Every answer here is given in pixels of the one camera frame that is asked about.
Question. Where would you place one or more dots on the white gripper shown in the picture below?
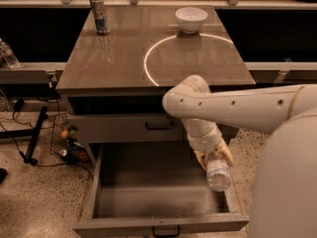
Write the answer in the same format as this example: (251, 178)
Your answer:
(208, 145)

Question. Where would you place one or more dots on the clear plastic water bottle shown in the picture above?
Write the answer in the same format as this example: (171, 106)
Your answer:
(218, 174)

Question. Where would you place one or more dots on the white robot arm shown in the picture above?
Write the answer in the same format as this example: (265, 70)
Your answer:
(285, 186)

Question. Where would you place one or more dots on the grey drawer cabinet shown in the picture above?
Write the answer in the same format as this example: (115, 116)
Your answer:
(129, 70)

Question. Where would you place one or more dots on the open grey middle drawer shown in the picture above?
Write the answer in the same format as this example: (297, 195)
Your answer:
(155, 189)

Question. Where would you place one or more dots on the closed grey top drawer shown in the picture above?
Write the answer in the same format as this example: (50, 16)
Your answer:
(124, 128)

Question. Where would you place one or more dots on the clear bottle on ledge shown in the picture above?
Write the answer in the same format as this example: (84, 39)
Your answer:
(8, 55)

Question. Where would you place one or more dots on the white ceramic bowl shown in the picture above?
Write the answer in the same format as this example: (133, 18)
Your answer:
(190, 19)

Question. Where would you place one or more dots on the silver blue drink can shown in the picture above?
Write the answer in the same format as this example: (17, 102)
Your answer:
(100, 18)

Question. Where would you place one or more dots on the black stand leg left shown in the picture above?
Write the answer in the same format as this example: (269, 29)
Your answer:
(33, 133)

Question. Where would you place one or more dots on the wire basket with items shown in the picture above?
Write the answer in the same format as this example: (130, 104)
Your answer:
(64, 143)

